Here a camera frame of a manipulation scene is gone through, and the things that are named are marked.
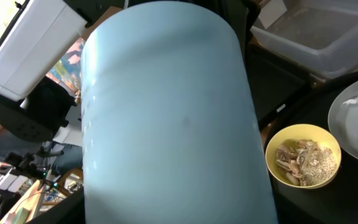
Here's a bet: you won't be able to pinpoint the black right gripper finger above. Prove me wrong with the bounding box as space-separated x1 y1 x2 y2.
29 187 86 224

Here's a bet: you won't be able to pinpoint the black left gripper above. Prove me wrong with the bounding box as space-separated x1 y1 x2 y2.
0 77 75 142

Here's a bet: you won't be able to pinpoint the light blue cup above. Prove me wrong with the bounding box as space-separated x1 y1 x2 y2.
81 1 278 223

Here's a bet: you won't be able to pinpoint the yellow bowl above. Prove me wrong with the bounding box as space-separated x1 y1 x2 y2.
265 124 342 189

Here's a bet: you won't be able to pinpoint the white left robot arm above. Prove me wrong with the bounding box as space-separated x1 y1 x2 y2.
0 1 88 145

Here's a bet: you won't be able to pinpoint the black rectangular tray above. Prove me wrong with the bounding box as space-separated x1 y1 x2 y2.
245 45 311 130

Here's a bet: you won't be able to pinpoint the food scraps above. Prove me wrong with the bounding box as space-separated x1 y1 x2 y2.
275 139 337 187

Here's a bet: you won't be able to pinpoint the round black tray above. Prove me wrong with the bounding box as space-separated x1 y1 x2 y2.
267 72 358 223

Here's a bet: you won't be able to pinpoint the clear plastic bin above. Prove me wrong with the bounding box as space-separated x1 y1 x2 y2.
251 0 358 79

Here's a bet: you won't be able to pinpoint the grey plate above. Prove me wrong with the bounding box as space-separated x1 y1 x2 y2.
328 81 358 160

